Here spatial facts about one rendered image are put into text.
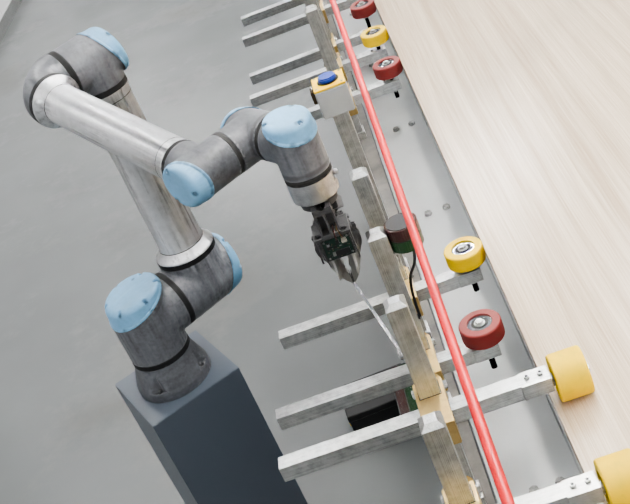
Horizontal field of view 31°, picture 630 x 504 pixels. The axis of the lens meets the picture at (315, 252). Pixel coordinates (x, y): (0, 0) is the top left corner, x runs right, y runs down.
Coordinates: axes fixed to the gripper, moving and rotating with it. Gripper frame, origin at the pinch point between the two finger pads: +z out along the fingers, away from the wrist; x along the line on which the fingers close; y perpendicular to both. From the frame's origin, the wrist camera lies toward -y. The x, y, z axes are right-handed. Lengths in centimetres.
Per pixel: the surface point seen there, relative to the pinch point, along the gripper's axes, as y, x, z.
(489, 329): 20.5, 21.0, 8.0
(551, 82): -63, 57, 8
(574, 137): -35, 54, 8
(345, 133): -35.7, 7.4, -11.4
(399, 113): -133, 21, 36
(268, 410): -94, -49, 98
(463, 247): -6.9, 22.3, 7.5
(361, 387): 18.3, -4.7, 12.6
